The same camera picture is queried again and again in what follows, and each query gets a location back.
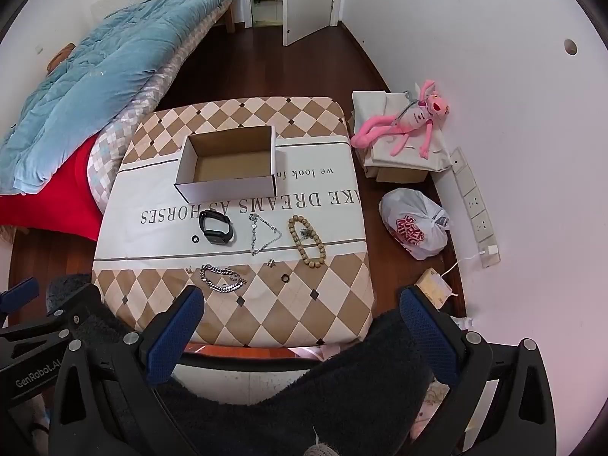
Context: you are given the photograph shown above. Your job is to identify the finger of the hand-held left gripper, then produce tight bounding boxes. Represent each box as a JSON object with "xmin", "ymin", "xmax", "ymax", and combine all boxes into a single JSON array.
[
  {"xmin": 0, "ymin": 278, "xmax": 40, "ymax": 314},
  {"xmin": 0, "ymin": 289, "xmax": 105, "ymax": 344}
]

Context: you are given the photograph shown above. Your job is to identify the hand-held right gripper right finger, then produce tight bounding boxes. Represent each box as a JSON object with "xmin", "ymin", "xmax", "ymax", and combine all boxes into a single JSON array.
[{"xmin": 399, "ymin": 286, "xmax": 557, "ymax": 456}]

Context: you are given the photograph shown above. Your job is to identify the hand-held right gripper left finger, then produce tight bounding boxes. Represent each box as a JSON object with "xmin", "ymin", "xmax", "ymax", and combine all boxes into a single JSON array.
[{"xmin": 50, "ymin": 286, "xmax": 206, "ymax": 456}]

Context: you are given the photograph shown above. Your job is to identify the silver chain bracelet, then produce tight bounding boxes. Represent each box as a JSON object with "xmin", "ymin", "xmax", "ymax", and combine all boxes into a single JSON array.
[{"xmin": 199, "ymin": 263, "xmax": 248, "ymax": 293}]

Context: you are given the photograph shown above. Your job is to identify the black wrist watch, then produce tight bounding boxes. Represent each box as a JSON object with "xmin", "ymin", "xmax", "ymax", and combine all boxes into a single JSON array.
[{"xmin": 198, "ymin": 209, "xmax": 234, "ymax": 246}]

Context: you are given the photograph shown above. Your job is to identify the thin silver necklace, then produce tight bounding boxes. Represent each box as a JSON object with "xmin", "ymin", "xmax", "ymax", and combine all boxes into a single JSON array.
[{"xmin": 248, "ymin": 214, "xmax": 282, "ymax": 256}]

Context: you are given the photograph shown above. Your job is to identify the wooden bead bracelet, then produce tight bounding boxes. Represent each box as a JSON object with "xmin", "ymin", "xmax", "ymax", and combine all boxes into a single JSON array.
[{"xmin": 287, "ymin": 217, "xmax": 326, "ymax": 269}]

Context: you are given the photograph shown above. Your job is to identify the cardboard box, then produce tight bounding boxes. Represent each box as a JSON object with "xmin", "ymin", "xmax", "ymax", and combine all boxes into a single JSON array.
[
  {"xmin": 174, "ymin": 125, "xmax": 277, "ymax": 203},
  {"xmin": 366, "ymin": 164, "xmax": 428, "ymax": 184}
]

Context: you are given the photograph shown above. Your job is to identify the small table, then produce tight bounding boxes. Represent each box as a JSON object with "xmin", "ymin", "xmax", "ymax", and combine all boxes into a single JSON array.
[{"xmin": 173, "ymin": 341, "xmax": 333, "ymax": 407}]

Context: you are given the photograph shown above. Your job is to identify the red blanket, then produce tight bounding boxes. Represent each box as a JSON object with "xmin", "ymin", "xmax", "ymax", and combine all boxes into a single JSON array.
[{"xmin": 0, "ymin": 142, "xmax": 110, "ymax": 243}]

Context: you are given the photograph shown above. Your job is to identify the white plastic bag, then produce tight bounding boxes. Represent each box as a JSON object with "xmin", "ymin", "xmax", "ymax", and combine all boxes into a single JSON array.
[{"xmin": 378, "ymin": 188, "xmax": 454, "ymax": 261}]

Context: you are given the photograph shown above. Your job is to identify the flat cardboard box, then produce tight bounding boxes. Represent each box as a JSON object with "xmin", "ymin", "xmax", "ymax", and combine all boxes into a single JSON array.
[{"xmin": 366, "ymin": 164, "xmax": 428, "ymax": 184}]

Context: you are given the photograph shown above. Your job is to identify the diamond pattern printed tablecloth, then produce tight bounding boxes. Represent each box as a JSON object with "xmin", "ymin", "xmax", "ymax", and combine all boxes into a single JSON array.
[{"xmin": 91, "ymin": 96, "xmax": 376, "ymax": 347}]

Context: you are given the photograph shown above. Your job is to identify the pink plush toy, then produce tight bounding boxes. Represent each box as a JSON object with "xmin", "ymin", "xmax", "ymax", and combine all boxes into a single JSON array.
[{"xmin": 350, "ymin": 79, "xmax": 451, "ymax": 158}]

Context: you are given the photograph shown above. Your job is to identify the blue quilt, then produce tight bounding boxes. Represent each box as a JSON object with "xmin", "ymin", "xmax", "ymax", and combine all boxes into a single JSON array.
[{"xmin": 0, "ymin": 0, "xmax": 243, "ymax": 195}]

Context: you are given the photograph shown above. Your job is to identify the beige folded cloth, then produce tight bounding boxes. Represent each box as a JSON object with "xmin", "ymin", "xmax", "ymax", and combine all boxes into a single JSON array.
[{"xmin": 351, "ymin": 89, "xmax": 453, "ymax": 174}]

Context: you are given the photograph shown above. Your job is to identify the brown cushion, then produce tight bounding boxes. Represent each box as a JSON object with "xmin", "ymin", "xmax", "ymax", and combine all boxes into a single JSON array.
[{"xmin": 47, "ymin": 43, "xmax": 77, "ymax": 72}]

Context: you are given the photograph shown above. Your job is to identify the white door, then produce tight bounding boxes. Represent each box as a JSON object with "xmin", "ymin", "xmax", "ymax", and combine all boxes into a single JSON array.
[{"xmin": 282, "ymin": 0, "xmax": 339, "ymax": 47}]

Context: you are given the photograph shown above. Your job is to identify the small beige box with cable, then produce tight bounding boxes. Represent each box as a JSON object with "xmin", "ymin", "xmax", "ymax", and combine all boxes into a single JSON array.
[{"xmin": 414, "ymin": 268, "xmax": 454, "ymax": 307}]

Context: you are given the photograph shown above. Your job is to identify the white charger cable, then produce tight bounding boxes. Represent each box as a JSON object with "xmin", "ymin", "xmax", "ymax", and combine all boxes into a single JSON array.
[{"xmin": 437, "ymin": 252, "xmax": 485, "ymax": 298}]

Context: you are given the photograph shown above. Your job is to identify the white wall socket strip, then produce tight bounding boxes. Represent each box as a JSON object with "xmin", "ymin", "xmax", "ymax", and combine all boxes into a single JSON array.
[{"xmin": 449, "ymin": 147, "xmax": 502, "ymax": 267}]

